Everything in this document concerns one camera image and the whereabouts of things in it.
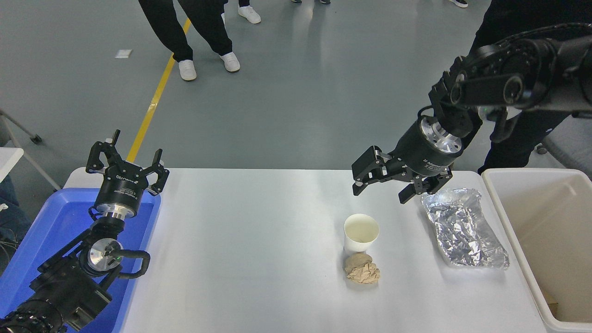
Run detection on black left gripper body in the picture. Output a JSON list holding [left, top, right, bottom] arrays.
[[94, 162, 149, 211]]

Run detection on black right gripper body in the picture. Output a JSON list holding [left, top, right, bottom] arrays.
[[388, 119, 458, 180]]

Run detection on white paper cup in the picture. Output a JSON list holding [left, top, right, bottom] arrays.
[[343, 213, 380, 256]]

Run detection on crumpled silver foil tray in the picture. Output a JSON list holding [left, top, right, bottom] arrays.
[[420, 187, 511, 270]]

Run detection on blue plastic tray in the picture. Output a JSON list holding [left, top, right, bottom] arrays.
[[0, 187, 162, 333]]

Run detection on white side table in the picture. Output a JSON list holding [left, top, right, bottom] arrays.
[[0, 147, 25, 184]]

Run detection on person in tan boots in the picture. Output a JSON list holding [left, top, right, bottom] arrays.
[[469, 0, 592, 175]]

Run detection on crumpled tan paper ball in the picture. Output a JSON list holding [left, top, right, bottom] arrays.
[[343, 252, 381, 284]]

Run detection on seated person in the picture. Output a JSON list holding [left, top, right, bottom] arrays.
[[0, 176, 32, 241]]

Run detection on large pale plastic bin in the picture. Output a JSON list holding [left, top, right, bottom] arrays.
[[481, 167, 592, 333]]

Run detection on person in white shoes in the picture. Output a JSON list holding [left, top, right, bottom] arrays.
[[221, 0, 262, 25], [138, 0, 241, 82]]

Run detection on grey metal wheeled frame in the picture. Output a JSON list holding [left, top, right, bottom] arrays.
[[0, 109, 62, 191]]

